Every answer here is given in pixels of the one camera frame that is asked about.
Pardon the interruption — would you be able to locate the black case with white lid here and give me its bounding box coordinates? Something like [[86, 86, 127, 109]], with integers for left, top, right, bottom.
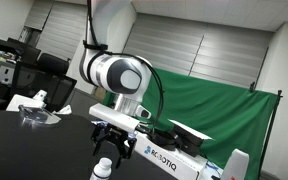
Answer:
[[168, 119, 214, 158]]

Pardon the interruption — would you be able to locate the black backdrop stand pole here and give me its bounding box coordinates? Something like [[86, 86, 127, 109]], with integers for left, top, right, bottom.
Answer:
[[256, 89, 284, 180]]

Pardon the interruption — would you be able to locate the black padded office chair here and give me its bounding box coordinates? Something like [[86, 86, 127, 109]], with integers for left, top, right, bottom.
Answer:
[[36, 52, 71, 76]]

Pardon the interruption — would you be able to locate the white Robotiq cardboard box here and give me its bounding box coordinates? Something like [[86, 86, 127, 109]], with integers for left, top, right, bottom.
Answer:
[[130, 130, 209, 180]]

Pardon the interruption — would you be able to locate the blue coiled cable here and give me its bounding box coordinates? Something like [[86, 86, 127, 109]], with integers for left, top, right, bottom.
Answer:
[[205, 159, 226, 175]]

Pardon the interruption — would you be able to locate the green backdrop cloth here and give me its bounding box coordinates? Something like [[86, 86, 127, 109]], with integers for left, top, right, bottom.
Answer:
[[103, 67, 280, 180]]

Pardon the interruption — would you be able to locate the crumpled white paper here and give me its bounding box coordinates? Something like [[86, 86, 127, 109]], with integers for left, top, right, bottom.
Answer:
[[54, 104, 74, 116]]

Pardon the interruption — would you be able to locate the white pill bottle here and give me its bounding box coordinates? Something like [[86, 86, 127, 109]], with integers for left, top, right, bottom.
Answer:
[[89, 157, 114, 180]]

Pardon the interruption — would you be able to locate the black coiled strap ring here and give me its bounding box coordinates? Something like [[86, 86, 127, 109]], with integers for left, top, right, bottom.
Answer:
[[147, 128, 180, 151]]

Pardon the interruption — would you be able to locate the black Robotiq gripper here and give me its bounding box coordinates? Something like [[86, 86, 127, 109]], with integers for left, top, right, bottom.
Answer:
[[90, 121, 138, 170]]

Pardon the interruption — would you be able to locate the white rounded plastic object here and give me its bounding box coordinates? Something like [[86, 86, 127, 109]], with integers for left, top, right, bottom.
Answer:
[[220, 148, 251, 180]]

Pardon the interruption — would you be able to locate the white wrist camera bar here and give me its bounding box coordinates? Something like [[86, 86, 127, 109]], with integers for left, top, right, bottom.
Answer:
[[89, 103, 141, 134]]

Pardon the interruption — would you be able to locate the black mesh office chair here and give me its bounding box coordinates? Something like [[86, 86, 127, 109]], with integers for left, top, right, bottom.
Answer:
[[9, 61, 78, 113]]

